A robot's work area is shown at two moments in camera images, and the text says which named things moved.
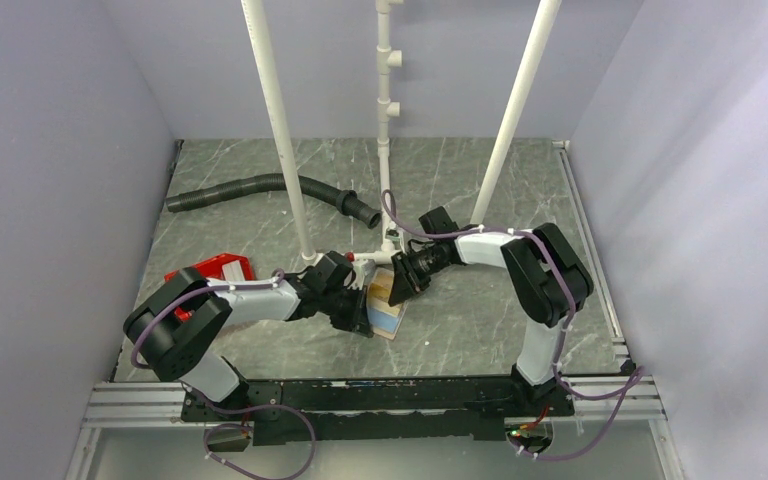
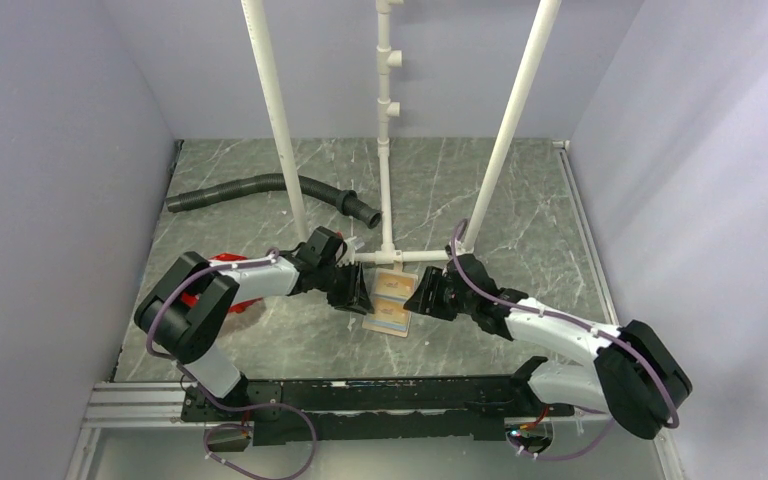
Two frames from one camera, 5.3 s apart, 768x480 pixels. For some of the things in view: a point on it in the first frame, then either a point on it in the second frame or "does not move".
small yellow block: [382, 283] does not move
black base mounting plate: [367, 408] does not move
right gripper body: [420, 266] to [445, 302]
